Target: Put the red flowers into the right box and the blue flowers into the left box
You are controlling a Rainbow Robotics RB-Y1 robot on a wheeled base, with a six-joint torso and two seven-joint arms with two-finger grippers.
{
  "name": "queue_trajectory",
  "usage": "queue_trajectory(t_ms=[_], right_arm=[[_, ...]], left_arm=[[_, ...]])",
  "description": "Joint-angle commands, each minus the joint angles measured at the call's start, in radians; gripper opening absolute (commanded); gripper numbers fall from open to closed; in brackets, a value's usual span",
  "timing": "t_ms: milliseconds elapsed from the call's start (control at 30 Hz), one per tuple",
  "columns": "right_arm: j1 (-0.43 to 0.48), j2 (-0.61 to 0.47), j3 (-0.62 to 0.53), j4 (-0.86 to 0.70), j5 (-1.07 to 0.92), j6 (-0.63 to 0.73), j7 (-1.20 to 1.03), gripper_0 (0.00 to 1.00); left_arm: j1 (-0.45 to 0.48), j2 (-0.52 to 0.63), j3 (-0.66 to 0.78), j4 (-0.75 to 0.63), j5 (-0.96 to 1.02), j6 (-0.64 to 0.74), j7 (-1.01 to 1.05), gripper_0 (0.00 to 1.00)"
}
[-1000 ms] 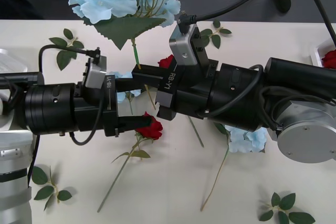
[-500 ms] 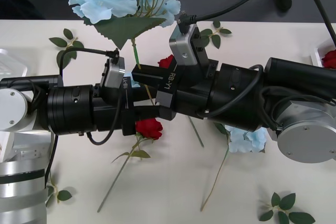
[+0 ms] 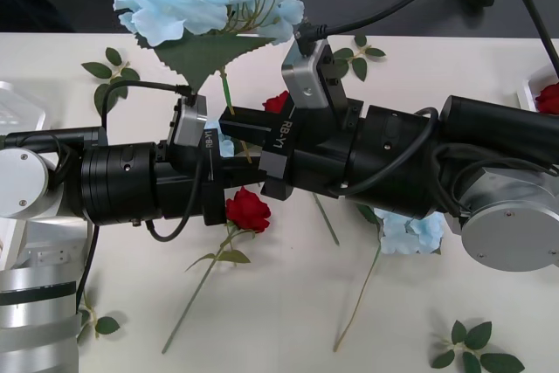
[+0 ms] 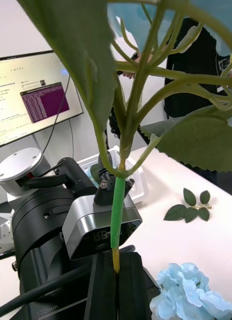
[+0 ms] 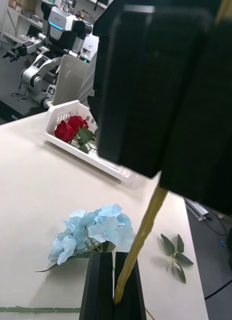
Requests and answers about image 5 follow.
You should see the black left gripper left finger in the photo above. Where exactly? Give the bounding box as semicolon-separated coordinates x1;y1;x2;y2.
79;251;115;320

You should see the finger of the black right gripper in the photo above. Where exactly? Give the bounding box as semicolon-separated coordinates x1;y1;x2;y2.
158;19;232;216
87;4;217;179

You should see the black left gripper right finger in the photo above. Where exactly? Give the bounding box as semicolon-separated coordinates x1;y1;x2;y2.
113;251;147;320

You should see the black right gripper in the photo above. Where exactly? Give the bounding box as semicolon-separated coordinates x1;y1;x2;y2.
92;0;222;36

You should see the grey and black robot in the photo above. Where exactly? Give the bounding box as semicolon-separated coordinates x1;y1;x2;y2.
2;4;97;109

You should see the loose green leaf twig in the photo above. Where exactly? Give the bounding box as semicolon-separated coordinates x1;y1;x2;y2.
157;233;195;285

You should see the white power strip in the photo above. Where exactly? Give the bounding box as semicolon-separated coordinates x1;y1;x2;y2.
186;199;210;221

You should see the shallow white box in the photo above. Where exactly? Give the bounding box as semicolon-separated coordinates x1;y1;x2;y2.
43;99;137;185

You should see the shelf with boxes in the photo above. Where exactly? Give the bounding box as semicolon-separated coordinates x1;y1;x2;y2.
0;0;51;45

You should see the black low platform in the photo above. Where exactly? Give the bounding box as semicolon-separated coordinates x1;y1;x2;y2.
0;96;51;124

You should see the black cable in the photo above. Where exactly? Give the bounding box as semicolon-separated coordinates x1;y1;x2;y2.
204;275;232;300

